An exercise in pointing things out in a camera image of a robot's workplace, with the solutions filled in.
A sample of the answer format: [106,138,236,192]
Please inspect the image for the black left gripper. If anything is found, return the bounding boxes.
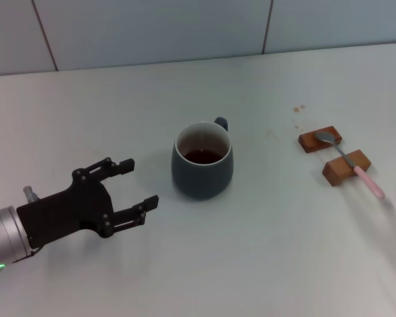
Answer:
[16,157,160,249]

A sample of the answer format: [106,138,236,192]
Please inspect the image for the grey ceramic cup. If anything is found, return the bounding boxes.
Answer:
[170,116,234,201]

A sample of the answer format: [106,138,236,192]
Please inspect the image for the pink handled metal spoon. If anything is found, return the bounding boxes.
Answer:
[313,131,386,200]

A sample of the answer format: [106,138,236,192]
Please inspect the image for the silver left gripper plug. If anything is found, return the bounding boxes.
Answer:
[23,186,40,203]

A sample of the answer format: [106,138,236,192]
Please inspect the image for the flat dark wooden block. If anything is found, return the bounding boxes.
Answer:
[298,125,344,155]

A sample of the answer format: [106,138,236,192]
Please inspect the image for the notched light wooden block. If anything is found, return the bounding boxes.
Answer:
[322,149,372,188]

